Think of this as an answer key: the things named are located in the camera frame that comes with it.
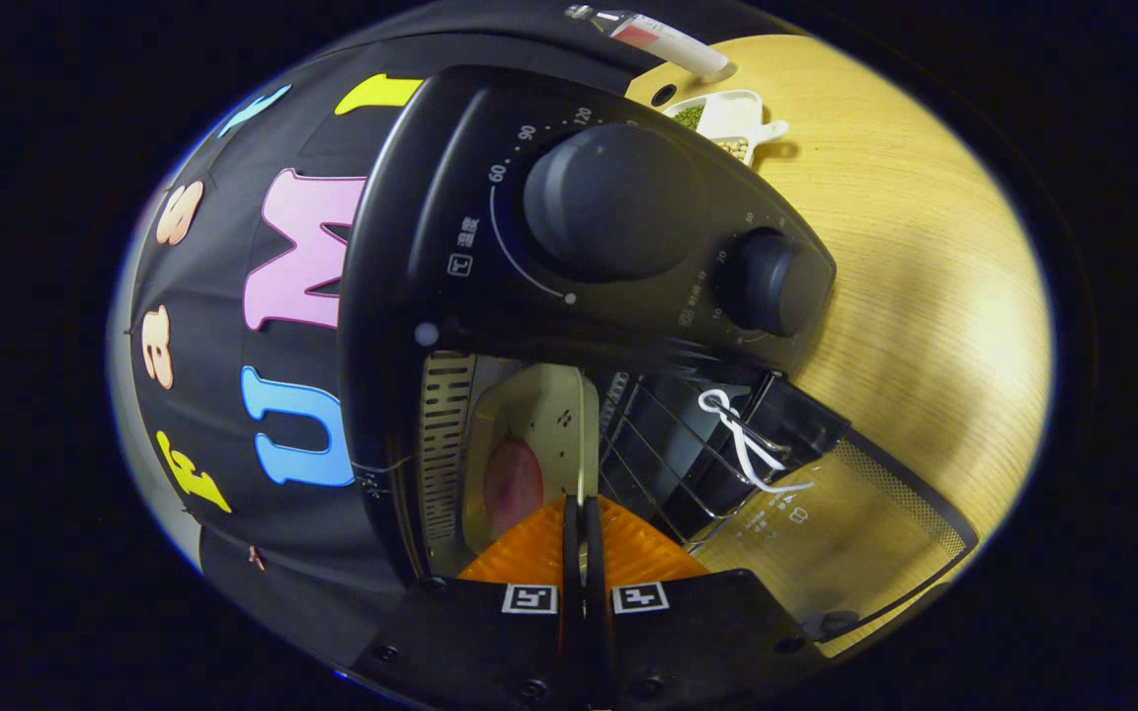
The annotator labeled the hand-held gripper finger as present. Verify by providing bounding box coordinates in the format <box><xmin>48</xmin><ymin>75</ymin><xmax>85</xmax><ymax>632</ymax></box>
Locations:
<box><xmin>584</xmin><ymin>496</ymin><xmax>832</xmax><ymax>707</ymax></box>
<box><xmin>352</xmin><ymin>496</ymin><xmax>585</xmax><ymax>707</ymax></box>

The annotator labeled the pink ham slice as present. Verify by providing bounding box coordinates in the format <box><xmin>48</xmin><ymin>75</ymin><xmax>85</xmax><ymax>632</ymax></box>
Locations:
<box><xmin>482</xmin><ymin>439</ymin><xmax>545</xmax><ymax>539</ymax></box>

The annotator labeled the square white plate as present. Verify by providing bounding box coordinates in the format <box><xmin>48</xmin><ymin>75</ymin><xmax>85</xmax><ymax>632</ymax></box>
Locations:
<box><xmin>460</xmin><ymin>362</ymin><xmax>602</xmax><ymax>554</ymax></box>

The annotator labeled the black toaster oven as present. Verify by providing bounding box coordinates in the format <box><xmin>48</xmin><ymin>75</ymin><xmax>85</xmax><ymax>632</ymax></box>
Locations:
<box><xmin>337</xmin><ymin>64</ymin><xmax>980</xmax><ymax>648</ymax></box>

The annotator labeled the white divided bean dish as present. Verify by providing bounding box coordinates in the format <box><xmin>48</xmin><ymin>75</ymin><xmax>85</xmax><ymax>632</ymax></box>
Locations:
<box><xmin>663</xmin><ymin>89</ymin><xmax>789</xmax><ymax>167</ymax></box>

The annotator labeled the clear plastic bottle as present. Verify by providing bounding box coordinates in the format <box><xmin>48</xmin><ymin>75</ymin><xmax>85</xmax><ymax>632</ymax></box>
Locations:
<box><xmin>565</xmin><ymin>4</ymin><xmax>734</xmax><ymax>80</ymax></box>

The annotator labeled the white string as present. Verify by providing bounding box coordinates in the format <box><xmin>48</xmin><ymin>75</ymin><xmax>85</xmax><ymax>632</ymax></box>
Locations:
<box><xmin>697</xmin><ymin>388</ymin><xmax>815</xmax><ymax>495</ymax></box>

